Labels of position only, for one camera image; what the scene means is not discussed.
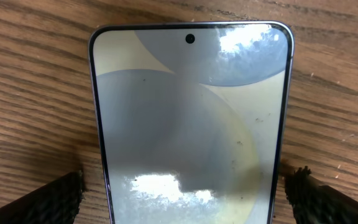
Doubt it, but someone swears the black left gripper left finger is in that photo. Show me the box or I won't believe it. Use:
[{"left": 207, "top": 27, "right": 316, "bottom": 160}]
[{"left": 0, "top": 170, "right": 84, "bottom": 224}]

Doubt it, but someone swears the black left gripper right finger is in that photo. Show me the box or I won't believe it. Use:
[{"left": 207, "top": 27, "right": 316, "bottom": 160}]
[{"left": 283, "top": 166, "right": 358, "bottom": 224}]

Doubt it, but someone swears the Samsung Galaxy smartphone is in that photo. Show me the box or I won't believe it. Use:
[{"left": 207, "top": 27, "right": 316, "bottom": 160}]
[{"left": 88, "top": 21, "right": 295, "bottom": 224}]

